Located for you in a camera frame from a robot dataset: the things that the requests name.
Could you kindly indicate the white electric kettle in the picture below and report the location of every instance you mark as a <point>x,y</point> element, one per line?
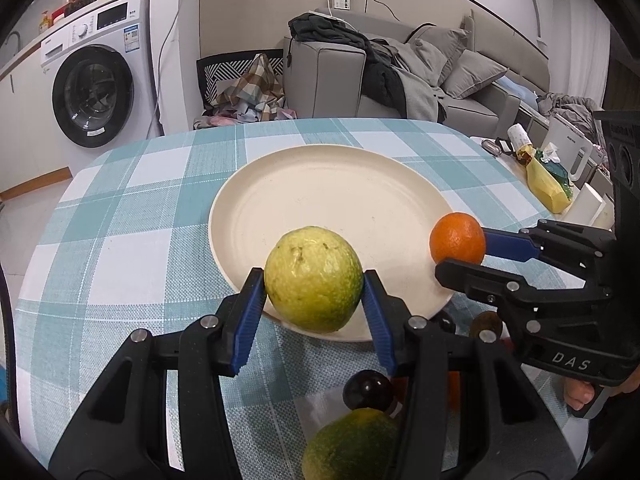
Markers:
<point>567,142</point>

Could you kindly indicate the dark clothes pile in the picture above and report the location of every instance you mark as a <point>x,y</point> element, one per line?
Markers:
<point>330,32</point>

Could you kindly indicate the grey sofa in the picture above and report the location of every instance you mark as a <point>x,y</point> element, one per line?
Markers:
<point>330,80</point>

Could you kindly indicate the grey garment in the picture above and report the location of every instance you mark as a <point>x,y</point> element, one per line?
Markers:
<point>415,85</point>

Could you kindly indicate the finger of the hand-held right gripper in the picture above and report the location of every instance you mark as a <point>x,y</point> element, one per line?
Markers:
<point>510,245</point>
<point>475,280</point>

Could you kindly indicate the yellow guava with green patch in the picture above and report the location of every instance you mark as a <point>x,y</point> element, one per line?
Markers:
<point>350,447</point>

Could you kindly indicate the grey crumpled clothes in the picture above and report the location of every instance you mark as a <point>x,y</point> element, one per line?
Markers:
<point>570,107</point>

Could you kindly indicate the person's right hand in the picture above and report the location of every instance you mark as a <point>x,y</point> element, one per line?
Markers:
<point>577,395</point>

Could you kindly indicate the dark purple plum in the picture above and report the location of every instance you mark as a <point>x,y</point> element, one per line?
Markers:
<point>367,390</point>
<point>445,322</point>

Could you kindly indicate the cream round plate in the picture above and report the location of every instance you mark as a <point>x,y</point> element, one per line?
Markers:
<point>325,195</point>

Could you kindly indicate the pink clothes heap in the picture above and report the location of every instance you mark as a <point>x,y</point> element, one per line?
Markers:
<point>220,120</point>

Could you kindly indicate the orange mandarin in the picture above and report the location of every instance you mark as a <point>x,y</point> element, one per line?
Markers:
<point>454,390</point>
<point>457,237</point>

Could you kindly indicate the brown longan fruit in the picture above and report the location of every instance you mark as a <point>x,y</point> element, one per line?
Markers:
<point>487,324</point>

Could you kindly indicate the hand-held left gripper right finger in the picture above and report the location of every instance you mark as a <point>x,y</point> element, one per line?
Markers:
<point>376,322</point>

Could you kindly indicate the yellow plastic bag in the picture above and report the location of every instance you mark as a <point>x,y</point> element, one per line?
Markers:
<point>545,187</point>

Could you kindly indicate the teal checked tablecloth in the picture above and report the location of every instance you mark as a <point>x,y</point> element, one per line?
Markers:
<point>125,260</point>

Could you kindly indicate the pale yellow guava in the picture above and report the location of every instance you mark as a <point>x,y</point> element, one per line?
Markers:
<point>312,280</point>

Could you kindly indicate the grey sofa cushion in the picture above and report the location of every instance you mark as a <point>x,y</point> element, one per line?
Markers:
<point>472,74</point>
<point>440,47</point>

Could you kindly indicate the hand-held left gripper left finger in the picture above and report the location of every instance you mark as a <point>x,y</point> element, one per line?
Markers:
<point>250,320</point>

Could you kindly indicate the white box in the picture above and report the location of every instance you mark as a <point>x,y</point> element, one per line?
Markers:
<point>592,205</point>

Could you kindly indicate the white washing machine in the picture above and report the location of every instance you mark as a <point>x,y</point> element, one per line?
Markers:
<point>95,95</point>

